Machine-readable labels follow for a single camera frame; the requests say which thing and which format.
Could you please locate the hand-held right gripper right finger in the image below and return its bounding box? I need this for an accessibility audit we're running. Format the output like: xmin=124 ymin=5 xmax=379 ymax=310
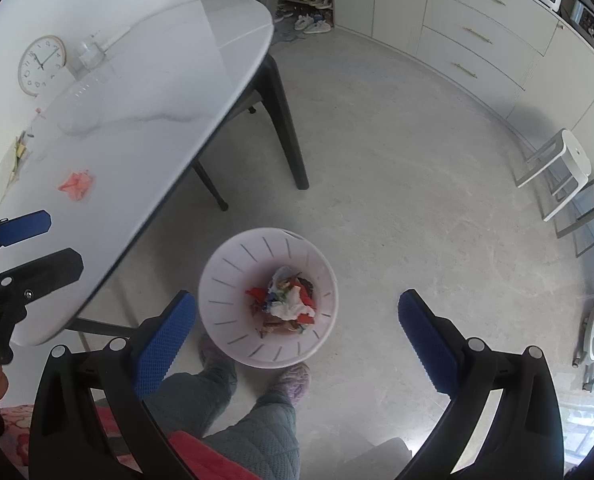
xmin=394 ymin=288 xmax=565 ymax=480

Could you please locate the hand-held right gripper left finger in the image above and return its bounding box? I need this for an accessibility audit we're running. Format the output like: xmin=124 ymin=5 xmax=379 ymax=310
xmin=27 ymin=289 xmax=198 ymax=480

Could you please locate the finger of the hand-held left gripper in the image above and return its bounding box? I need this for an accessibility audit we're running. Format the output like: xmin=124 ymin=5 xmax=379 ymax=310
xmin=0 ymin=210 xmax=52 ymax=266
xmin=0 ymin=247 xmax=84 ymax=303

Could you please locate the white slotted trash bin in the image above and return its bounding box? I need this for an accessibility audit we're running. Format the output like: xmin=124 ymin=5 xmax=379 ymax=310
xmin=198 ymin=227 xmax=339 ymax=368

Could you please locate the purple slipper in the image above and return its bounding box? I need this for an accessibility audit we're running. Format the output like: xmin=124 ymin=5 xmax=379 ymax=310
xmin=269 ymin=362 xmax=310 ymax=406
xmin=198 ymin=334 xmax=235 ymax=376

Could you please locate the beige notepad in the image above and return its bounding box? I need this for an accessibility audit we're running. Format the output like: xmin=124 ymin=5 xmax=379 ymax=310
xmin=0 ymin=132 xmax=28 ymax=196

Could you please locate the person's left leg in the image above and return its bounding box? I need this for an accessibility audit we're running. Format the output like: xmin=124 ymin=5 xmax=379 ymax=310
xmin=142 ymin=355 xmax=238 ymax=441

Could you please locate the person's leg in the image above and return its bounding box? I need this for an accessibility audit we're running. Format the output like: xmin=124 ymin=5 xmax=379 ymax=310
xmin=202 ymin=392 xmax=303 ymax=480
xmin=142 ymin=355 xmax=238 ymax=441

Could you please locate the small red paper scrap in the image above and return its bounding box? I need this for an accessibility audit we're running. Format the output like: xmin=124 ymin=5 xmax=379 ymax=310
xmin=58 ymin=170 xmax=96 ymax=201

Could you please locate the pink patterned cloth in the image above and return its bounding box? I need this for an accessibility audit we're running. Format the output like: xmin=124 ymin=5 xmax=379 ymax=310
xmin=0 ymin=405 xmax=33 ymax=466

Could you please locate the red jacket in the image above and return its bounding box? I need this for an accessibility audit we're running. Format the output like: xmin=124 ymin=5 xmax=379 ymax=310
xmin=94 ymin=407 xmax=258 ymax=480

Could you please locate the clear plastic cup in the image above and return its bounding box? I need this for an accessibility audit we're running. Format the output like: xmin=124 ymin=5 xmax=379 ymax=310
xmin=57 ymin=77 xmax=113 ymax=133

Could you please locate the person's right leg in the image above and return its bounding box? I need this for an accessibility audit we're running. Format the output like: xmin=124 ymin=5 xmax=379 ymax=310
xmin=202 ymin=392 xmax=303 ymax=480

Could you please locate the black table leg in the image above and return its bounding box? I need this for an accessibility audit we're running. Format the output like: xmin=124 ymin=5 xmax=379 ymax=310
xmin=192 ymin=160 xmax=228 ymax=211
xmin=259 ymin=55 xmax=310 ymax=191

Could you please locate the clear glass jar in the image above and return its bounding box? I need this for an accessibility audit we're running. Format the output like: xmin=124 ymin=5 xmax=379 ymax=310
xmin=78 ymin=35 xmax=109 ymax=68

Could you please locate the white stool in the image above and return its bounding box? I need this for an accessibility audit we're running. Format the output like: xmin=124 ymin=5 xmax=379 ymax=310
xmin=514 ymin=129 xmax=592 ymax=223

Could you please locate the white drawer cabinet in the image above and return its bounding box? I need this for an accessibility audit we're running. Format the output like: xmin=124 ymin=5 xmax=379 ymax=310
xmin=337 ymin=0 xmax=594 ymax=133

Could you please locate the silver countertop appliance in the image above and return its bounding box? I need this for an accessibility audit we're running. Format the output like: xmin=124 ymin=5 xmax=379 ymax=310
xmin=559 ymin=0 xmax=594 ymax=53

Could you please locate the round white wall clock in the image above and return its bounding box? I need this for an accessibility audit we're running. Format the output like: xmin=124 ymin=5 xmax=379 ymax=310
xmin=18 ymin=35 xmax=67 ymax=97

